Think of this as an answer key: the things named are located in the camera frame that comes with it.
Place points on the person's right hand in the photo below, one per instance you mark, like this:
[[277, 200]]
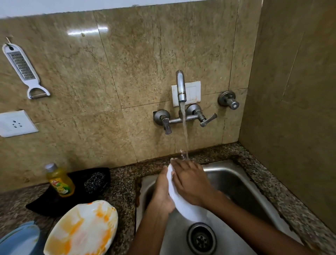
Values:
[[193, 184]]

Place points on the person's left hand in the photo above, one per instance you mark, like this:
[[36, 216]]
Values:
[[162, 195]]

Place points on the person's left thumb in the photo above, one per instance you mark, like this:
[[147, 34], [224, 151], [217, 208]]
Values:
[[163, 181]]

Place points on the person's right fingers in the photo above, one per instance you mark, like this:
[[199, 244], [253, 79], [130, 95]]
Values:
[[181, 168]]

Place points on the person's left forearm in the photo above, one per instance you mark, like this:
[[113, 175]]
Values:
[[151, 231]]

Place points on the person's right forearm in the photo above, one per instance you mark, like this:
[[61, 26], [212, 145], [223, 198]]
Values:
[[252, 228]]

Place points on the steel sink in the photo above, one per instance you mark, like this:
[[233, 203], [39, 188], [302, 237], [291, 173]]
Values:
[[236, 205]]

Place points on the steel wool scrubber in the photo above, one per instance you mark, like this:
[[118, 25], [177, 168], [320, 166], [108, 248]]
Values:
[[94, 181]]

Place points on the sink drain strainer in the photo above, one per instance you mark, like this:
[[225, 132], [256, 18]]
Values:
[[201, 239]]

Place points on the black tray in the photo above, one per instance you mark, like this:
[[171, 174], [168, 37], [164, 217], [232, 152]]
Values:
[[78, 191]]

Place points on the orange stained white plate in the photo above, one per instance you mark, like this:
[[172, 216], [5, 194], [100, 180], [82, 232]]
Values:
[[82, 230]]

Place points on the yellow dish soap bottle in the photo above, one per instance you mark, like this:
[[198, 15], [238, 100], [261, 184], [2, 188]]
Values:
[[59, 181]]

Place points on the blue plate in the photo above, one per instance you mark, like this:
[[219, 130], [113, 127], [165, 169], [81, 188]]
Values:
[[19, 240]]

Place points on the white power socket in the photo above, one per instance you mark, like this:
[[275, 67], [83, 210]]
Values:
[[15, 123]]

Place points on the white grater peeler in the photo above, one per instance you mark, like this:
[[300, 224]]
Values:
[[23, 69]]

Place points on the steel wall faucet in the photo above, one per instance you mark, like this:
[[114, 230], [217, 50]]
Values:
[[183, 110]]

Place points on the white wall switch plate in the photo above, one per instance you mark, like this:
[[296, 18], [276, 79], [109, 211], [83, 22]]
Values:
[[193, 92]]

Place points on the steel wall valve knob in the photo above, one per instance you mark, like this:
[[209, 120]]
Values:
[[229, 100]]

